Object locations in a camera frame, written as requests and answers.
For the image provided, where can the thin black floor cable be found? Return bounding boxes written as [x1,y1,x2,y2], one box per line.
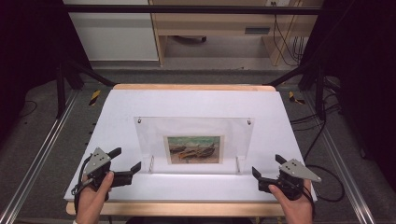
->
[18,100,38,119]

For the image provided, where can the person's left hand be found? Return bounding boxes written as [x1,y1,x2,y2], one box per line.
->
[75,171,116,224]

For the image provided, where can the light wooden desk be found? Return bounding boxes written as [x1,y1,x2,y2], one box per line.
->
[148,0,325,68]

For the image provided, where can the white foam board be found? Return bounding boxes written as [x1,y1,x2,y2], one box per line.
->
[64,89,318,203]

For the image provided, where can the clear acrylic photo frame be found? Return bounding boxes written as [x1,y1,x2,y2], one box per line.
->
[134,116,255,175]

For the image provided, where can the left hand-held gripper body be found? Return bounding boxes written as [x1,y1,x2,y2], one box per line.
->
[81,147,116,192]

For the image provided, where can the boat painting photo print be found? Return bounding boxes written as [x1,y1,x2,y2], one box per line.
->
[163,134,225,165]

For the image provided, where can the grey desk label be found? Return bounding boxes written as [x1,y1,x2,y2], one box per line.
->
[244,27,272,35]

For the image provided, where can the white cabinet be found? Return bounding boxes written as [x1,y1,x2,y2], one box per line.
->
[63,0,160,63]

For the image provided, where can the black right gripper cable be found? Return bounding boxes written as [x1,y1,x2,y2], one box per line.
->
[303,118,347,203]

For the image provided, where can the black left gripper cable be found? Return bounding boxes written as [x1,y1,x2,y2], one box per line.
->
[70,154,95,217]

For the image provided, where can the aluminium floor rail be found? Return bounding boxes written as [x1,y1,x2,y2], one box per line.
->
[0,89,80,224]
[303,91,376,224]

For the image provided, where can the person's right hand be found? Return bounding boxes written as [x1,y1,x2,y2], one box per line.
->
[268,179,315,224]

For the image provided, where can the black horizontal frame bar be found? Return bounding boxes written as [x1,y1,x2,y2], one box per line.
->
[62,4,325,16]

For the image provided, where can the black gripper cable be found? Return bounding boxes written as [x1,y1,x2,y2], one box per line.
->
[70,154,95,217]
[303,118,347,203]

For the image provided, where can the wooden table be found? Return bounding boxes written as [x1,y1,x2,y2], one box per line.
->
[65,83,308,217]

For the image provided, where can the black hanging desk cables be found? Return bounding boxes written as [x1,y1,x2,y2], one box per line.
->
[270,1,310,67]

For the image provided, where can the black curtain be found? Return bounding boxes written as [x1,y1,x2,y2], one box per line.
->
[298,0,396,192]
[0,0,92,144]

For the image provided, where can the black floor cable bundle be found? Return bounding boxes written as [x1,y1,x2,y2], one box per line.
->
[289,74,344,133]

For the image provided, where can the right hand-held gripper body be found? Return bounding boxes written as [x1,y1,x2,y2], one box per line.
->
[275,158,322,202]

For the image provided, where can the black metal stand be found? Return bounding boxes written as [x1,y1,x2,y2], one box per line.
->
[55,55,117,119]
[264,59,329,121]

